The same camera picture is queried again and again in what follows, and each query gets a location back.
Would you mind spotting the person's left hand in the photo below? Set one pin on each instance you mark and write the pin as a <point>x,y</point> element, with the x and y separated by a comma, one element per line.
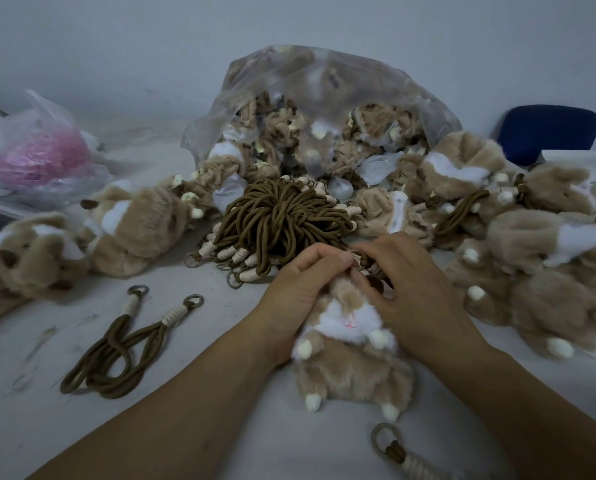
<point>283,304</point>

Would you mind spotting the person's right thumb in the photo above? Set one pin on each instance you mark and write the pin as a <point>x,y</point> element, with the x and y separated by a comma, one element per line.
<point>373,289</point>

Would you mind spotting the person's left forearm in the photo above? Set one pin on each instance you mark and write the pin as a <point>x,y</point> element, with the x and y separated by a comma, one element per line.
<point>178,419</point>

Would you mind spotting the person's right forearm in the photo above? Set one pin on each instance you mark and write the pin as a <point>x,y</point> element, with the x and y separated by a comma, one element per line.
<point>527,409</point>

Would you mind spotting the blue chair backrest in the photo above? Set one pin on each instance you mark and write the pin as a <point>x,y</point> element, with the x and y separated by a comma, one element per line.
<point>547,129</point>

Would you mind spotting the pile of loose plush toys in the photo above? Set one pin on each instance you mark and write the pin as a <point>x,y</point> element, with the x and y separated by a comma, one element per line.
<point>537,254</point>

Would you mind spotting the heap of bagged plush toys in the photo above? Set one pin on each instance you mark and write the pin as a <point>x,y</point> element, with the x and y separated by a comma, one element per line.
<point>298,139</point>

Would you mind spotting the clear plastic bag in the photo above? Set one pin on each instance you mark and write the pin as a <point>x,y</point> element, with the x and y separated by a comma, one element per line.
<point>323,94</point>

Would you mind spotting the person's left thumb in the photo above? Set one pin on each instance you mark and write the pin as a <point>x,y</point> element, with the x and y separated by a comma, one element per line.
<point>334,278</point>

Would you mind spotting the translucent bag with pink filling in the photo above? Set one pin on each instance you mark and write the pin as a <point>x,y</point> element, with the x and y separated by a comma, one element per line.
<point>38,154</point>

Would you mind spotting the person's right hand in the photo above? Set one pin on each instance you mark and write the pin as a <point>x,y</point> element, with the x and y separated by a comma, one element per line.
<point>422,304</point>

